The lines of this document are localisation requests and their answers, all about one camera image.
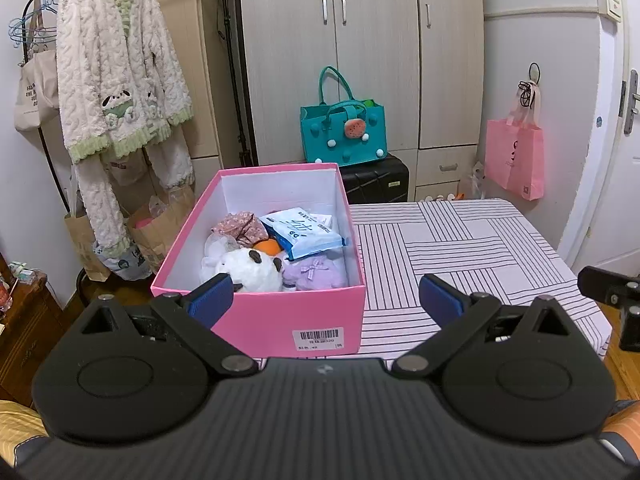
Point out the green white tissue pack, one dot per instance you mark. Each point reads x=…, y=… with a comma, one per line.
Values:
x=25, y=272

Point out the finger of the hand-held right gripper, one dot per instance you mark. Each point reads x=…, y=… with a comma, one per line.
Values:
x=600, y=282

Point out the cream canvas tote bag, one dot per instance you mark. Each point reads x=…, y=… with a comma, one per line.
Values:
x=37, y=90

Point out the striped tablecloth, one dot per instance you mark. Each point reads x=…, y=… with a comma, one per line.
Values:
x=475, y=240

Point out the pink cardboard box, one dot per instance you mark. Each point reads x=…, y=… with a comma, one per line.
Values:
x=280, y=320

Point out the purple bow pouch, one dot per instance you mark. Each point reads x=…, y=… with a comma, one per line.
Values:
x=315, y=272

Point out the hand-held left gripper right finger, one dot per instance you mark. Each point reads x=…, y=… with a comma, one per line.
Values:
x=440, y=300

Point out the pink shopping bag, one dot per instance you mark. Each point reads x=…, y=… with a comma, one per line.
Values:
x=515, y=155

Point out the teal felt handbag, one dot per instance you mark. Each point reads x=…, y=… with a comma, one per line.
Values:
x=325, y=130

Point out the orange plush ball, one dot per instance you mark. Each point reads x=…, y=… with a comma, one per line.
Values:
x=267, y=246

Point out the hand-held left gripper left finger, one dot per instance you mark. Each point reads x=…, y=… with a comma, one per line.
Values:
x=212, y=300

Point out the blue tissue packet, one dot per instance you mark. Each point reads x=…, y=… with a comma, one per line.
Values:
x=300, y=235

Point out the cream fluffy pajama pants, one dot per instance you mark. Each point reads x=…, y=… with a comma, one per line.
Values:
x=100, y=200

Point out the plain brown paper bag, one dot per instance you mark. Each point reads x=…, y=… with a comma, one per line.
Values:
x=82, y=250

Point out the white door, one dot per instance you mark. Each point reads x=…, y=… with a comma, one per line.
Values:
x=610, y=185

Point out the cream fluffy pajama jacket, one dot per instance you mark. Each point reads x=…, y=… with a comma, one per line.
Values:
x=100, y=60

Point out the white plush toy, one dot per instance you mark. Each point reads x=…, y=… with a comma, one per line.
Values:
x=250, y=272

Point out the yellow blanket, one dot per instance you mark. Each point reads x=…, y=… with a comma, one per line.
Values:
x=15, y=425

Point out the orange label water bottle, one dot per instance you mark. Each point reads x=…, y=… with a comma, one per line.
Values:
x=5, y=297

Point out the white light switch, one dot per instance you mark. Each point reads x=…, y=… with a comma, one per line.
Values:
x=611, y=6

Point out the blue clothes hangers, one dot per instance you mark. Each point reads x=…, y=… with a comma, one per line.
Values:
x=19, y=24

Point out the beige wardrobe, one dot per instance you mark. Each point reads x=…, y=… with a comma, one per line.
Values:
x=375, y=60

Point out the clear plastic bag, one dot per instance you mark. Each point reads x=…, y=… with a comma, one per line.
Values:
x=472, y=180

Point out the white plastic bag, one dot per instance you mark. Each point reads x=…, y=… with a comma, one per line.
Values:
x=125, y=265

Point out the brown paper bag green print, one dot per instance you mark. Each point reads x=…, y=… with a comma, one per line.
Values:
x=160, y=240

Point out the black clothes rack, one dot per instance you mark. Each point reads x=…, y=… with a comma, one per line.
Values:
x=50, y=160

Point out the black suitcase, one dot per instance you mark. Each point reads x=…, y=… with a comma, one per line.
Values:
x=380, y=180

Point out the wooden nightstand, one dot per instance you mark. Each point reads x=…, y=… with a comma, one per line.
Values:
x=25, y=340

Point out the black tripod stand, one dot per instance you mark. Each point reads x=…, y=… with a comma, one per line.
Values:
x=232, y=60

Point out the pink floral cloth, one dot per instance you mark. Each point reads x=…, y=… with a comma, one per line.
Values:
x=240, y=225

